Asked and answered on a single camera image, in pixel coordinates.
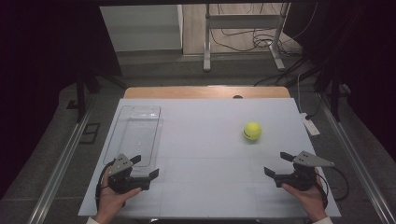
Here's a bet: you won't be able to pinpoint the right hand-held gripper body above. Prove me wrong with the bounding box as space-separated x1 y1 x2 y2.
274 150 335 192

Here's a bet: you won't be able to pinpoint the tangled black floor cables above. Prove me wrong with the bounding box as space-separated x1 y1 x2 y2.
209 27 304 58

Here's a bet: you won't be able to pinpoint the person's right hand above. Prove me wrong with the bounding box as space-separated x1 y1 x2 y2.
281 167 328 222

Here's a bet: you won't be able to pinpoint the grey metal stand frame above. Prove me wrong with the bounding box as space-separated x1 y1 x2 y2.
203 3 292 73

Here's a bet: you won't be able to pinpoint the clear plastic container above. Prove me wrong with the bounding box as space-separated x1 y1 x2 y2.
102 105 163 178

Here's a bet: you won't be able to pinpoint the white cabinet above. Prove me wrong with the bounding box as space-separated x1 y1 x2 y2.
99 4 184 52

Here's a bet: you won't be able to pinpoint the dark curtain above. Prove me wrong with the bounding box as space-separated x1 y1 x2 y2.
0 0 123 200
285 0 396 163

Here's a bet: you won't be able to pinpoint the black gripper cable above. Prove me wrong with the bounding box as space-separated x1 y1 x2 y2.
94 161 115 210
314 166 350 209

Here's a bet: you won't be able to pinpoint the aluminium floor rail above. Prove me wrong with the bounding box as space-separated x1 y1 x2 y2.
317 92 396 224
27 102 95 224

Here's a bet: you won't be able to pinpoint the black plugged cable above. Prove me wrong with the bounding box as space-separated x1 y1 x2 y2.
304 92 323 121

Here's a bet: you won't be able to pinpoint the person's left hand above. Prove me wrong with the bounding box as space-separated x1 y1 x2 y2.
94 167 143 223

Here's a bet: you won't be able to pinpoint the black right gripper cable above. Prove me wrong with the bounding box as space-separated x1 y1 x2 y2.
314 166 350 209

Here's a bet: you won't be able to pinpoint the yellow tennis ball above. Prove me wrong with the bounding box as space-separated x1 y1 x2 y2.
243 121 262 142

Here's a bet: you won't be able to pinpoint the black stand leg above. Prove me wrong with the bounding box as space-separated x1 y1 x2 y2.
314 62 353 122
65 66 101 124

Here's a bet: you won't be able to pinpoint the black floor frame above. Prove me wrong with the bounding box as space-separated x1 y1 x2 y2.
78 122 102 145

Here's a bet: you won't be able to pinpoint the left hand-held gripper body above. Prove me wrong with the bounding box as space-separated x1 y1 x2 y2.
106 153 152 195

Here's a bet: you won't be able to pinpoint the white power strip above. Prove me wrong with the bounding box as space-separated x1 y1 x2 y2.
299 112 321 137

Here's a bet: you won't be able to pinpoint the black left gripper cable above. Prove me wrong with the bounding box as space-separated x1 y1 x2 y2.
94 161 115 210

